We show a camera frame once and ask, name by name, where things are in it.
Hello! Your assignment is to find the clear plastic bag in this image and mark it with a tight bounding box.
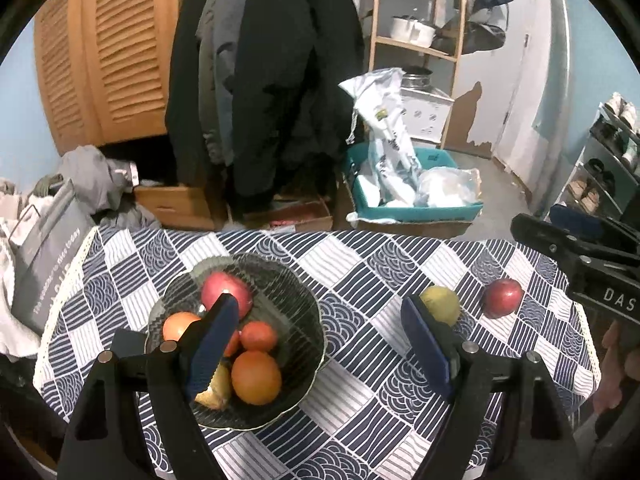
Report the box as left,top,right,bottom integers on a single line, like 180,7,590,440
415,167,483,208

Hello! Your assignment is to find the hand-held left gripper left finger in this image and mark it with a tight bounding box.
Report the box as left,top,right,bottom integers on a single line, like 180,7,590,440
59,292,241,480

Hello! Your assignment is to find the red apple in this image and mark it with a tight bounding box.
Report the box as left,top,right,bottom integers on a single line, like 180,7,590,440
201,271,254,320
482,278,524,319

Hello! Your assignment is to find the yellow pear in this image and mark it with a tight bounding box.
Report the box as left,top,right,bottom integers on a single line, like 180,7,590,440
419,286,461,327

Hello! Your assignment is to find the metal shoe rack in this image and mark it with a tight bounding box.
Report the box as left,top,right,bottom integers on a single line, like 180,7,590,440
545,102,640,226

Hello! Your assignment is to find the white drawer cabinet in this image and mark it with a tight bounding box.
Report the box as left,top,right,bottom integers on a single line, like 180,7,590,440
400,87,456,148

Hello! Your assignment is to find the green pear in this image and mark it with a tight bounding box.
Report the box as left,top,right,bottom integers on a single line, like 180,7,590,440
194,362,233,411

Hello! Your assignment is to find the white pot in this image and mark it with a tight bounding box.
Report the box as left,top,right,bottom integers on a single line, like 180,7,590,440
390,15,437,47

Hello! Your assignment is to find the grey jacket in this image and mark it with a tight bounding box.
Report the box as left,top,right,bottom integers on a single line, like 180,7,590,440
195,0,253,166

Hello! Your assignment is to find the wooden shelf rack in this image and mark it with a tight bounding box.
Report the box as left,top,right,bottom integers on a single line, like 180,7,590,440
365,0,468,148

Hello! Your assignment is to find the printed white plastic bag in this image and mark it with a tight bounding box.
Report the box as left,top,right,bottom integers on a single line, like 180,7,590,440
339,67,423,206

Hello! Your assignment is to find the metal pot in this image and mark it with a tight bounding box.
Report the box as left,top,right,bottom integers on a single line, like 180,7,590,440
402,66,434,90

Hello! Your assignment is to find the beige shoe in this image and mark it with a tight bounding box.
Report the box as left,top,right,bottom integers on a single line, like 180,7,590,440
567,180,601,213

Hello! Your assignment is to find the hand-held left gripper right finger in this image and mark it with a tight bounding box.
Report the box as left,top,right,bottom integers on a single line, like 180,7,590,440
401,295,583,480

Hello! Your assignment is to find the person's right hand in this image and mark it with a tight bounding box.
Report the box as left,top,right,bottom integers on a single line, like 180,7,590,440
592,320,640,413

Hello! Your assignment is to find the white shoe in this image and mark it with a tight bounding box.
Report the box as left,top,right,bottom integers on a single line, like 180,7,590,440
604,92,640,130

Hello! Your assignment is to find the grey clothing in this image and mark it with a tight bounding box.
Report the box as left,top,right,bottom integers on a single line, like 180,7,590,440
57,145,161,231

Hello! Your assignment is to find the dark hanging garment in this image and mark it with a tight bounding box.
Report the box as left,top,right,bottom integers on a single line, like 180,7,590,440
440,0,514,56

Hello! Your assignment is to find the blue white checked tablecloth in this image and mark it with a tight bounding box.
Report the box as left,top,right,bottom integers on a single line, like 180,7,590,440
34,226,601,480

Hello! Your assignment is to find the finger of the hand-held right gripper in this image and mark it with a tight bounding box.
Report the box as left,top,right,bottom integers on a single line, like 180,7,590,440
510,213,596,266
549,204,608,243

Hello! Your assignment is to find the wooden louvered cabinet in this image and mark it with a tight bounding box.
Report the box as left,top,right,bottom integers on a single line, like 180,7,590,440
32,0,198,156

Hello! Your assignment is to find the cardboard box with red contents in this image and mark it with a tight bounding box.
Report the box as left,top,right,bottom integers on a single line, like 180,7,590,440
240,199,335,232

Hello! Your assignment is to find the black coat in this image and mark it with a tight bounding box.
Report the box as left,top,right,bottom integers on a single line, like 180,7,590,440
165,0,366,213

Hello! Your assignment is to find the black shoe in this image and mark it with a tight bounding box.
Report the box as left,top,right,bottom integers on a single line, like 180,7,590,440
585,157,617,183

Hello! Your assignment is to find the grey paper bag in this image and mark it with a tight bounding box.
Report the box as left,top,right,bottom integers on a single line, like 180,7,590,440
11,180,98,333

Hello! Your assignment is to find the dark glass bowl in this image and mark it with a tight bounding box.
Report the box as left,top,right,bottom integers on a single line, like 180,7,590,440
145,253,326,431

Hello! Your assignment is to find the white door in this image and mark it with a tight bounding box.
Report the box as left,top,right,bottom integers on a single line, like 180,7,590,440
492,0,573,211

